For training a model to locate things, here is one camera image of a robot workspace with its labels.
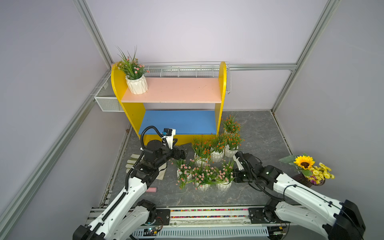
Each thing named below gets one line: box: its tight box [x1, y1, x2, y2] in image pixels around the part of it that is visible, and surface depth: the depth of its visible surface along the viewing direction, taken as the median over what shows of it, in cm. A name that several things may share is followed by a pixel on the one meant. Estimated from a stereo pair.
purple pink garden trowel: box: [146, 187, 158, 193], surface depth 83 cm
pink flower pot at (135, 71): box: [116, 45, 151, 95], surface depth 70 cm
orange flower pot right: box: [224, 133, 245, 158], surface depth 89 cm
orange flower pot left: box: [191, 134, 212, 167], surface depth 84 cm
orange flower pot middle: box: [210, 135, 226, 163], surface depth 90 cm
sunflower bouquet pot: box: [278, 152, 335, 188], surface depth 66 cm
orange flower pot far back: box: [221, 114, 242, 134], surface depth 95 cm
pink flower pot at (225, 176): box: [214, 159, 236, 191], surface depth 74 cm
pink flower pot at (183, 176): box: [171, 159, 192, 190], surface depth 78 cm
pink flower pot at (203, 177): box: [190, 164, 218, 192], surface depth 74 cm
